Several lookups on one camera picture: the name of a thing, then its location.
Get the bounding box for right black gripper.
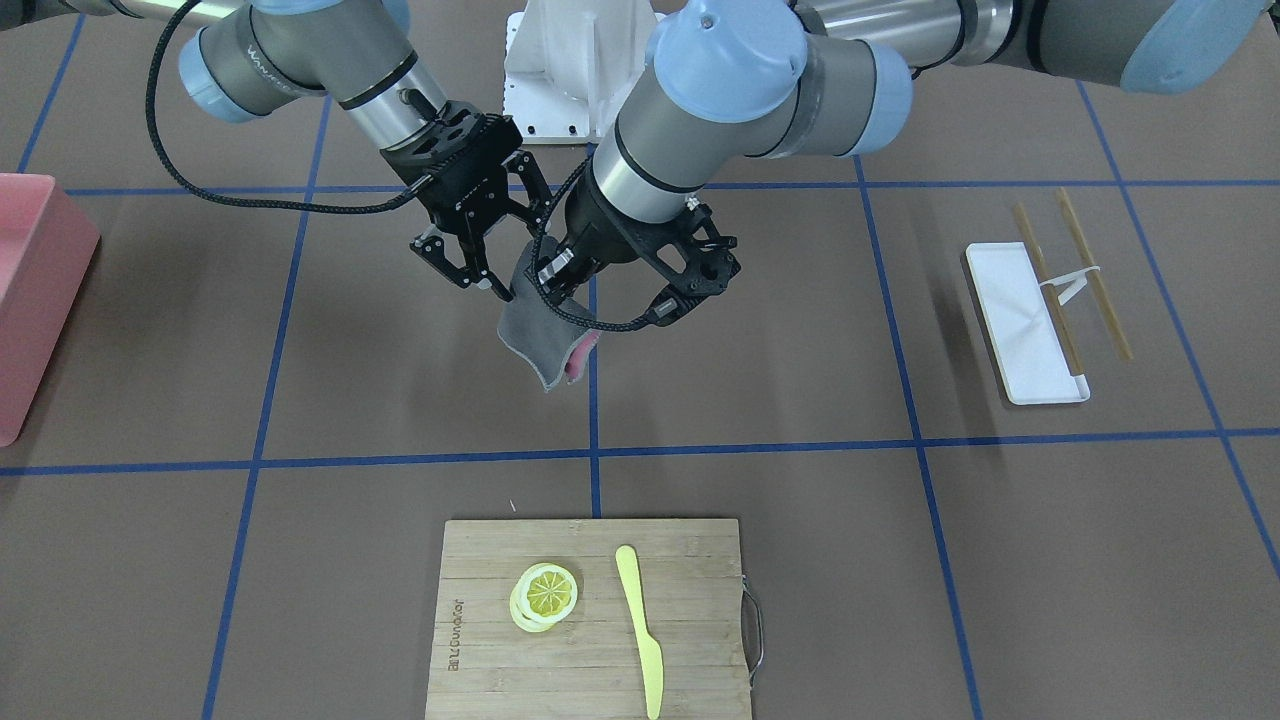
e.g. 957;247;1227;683
381;100;553;304

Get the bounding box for yellow lemon slice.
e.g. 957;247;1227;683
509;562;579;633

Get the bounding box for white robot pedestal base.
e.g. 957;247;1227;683
503;1;663;145

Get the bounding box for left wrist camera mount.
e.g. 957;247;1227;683
634;199;741;327

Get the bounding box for wooden cutting board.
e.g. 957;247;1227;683
425;519;753;719

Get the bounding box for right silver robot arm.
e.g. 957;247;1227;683
3;1;552;302

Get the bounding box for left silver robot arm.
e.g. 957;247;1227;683
527;1;1267;304

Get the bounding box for yellow plastic knife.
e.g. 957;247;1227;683
614;544;666;719

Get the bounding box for wooden rack bar near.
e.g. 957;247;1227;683
1012;202;1085;375

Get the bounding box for white rectangular tray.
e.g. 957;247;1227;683
965;242;1097;406

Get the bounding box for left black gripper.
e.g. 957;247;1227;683
545;179;701;301

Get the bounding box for pink plastic bin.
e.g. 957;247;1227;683
1;173;101;446

